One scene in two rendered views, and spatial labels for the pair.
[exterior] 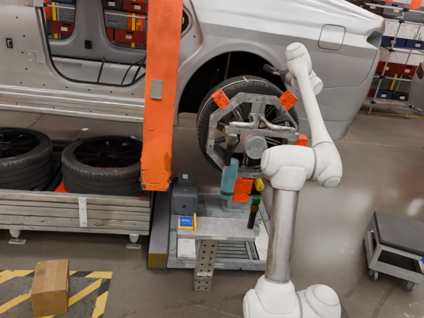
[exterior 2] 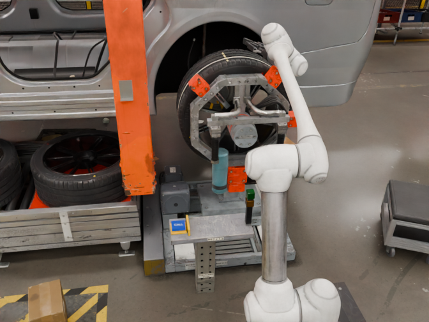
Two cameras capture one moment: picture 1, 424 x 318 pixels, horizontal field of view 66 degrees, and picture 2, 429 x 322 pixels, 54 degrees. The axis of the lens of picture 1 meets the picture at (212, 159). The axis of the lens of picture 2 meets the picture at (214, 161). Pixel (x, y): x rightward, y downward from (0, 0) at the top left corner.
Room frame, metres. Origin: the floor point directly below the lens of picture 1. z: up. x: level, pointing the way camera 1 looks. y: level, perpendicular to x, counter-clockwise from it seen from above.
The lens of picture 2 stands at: (-0.18, -0.06, 1.91)
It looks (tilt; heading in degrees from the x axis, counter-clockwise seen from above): 32 degrees down; 359
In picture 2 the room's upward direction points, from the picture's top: 1 degrees clockwise
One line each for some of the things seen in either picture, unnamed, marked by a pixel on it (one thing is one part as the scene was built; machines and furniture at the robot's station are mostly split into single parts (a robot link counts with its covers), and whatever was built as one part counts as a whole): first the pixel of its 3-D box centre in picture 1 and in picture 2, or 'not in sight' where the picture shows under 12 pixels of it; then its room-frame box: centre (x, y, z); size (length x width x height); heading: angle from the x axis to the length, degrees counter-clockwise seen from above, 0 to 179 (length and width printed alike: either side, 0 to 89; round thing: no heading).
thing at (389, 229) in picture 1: (396, 250); (414, 221); (1.90, -1.38, 0.17); 0.43 x 0.36 x 0.34; 164
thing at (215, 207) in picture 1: (233, 195); (230, 183); (2.09, -0.20, 0.32); 0.40 x 0.30 x 0.28; 99
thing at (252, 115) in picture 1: (243, 114); (226, 102); (1.79, -0.14, 1.03); 0.19 x 0.18 x 0.11; 9
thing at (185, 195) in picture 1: (183, 197); (173, 192); (2.06, 0.17, 0.26); 0.42 x 0.18 x 0.35; 9
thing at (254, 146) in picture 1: (253, 142); (241, 128); (1.85, -0.23, 0.85); 0.21 x 0.14 x 0.14; 9
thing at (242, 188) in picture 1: (240, 185); (234, 173); (1.96, -0.22, 0.48); 0.16 x 0.12 x 0.17; 9
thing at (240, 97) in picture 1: (250, 137); (239, 122); (1.92, -0.22, 0.85); 0.54 x 0.07 x 0.54; 99
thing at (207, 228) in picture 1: (215, 228); (210, 228); (1.51, -0.07, 0.44); 0.43 x 0.17 x 0.03; 99
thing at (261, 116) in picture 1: (277, 118); (264, 100); (1.81, -0.34, 1.03); 0.19 x 0.18 x 0.11; 9
